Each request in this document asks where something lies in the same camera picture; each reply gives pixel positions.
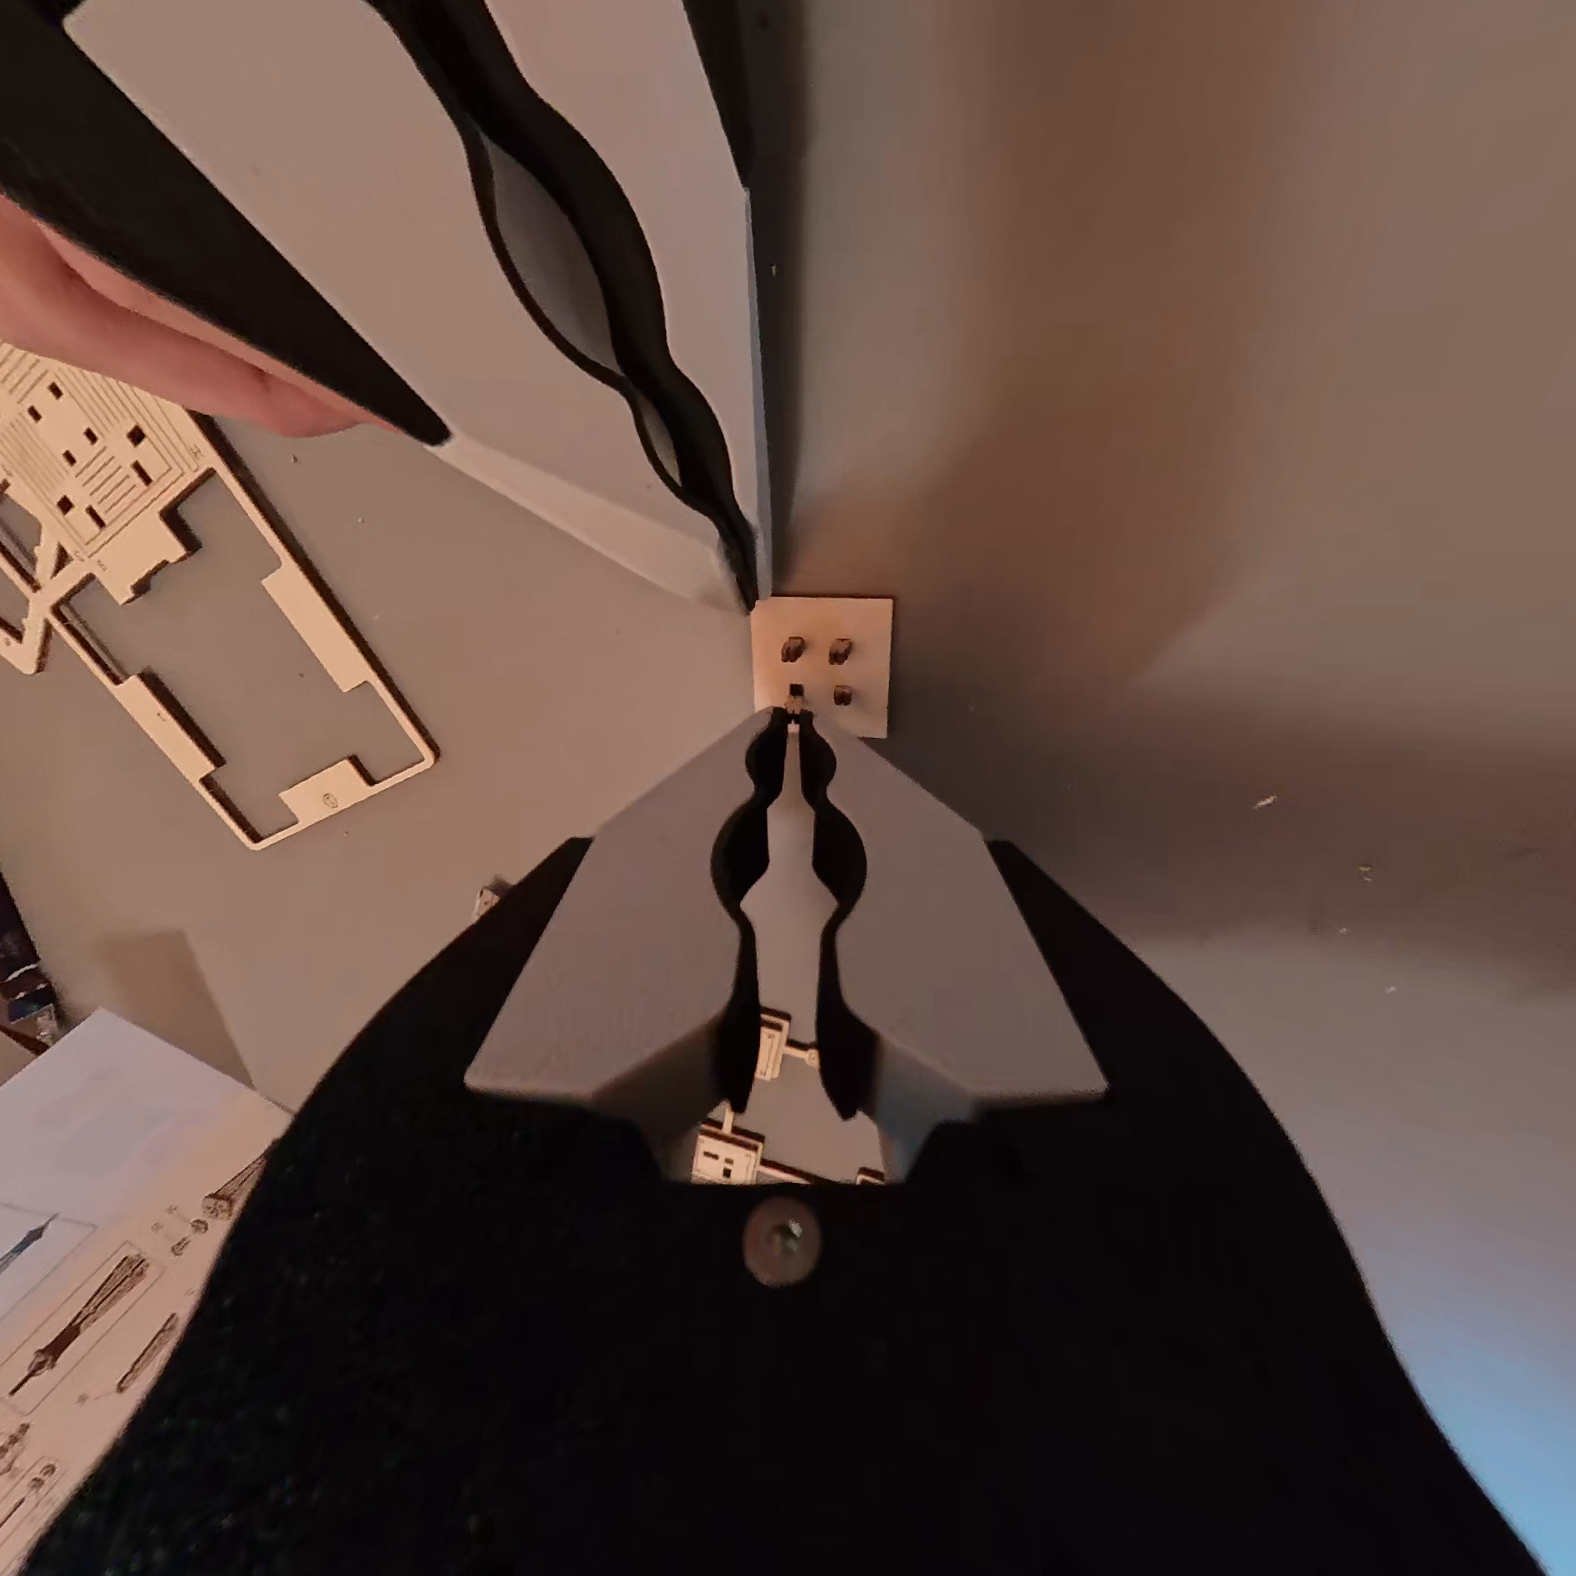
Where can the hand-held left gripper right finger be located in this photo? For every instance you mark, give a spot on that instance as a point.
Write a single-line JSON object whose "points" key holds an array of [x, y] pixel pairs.
{"points": [[961, 973]]}

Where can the wooden four-pad square frame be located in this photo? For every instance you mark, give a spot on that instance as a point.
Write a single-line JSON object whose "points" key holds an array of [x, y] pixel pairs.
{"points": [[727, 1159]]}

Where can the punched-out wooden parts sheet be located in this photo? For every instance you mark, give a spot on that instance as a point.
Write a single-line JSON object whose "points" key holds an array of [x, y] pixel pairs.
{"points": [[302, 801]]}

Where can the paper instruction booklet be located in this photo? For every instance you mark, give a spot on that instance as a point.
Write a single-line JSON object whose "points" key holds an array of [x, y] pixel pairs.
{"points": [[98, 1146]]}

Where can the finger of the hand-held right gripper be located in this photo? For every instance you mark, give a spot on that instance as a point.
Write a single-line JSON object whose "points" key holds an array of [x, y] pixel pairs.
{"points": [[665, 185], [346, 185]]}

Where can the small square wooden plate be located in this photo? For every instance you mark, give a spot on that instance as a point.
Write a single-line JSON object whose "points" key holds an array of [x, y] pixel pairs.
{"points": [[815, 622]]}

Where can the person's right hand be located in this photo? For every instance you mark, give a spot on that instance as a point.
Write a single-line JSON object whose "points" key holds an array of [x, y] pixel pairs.
{"points": [[122, 320]]}

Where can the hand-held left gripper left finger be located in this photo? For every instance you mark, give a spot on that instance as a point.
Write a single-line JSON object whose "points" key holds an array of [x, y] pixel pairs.
{"points": [[616, 973]]}

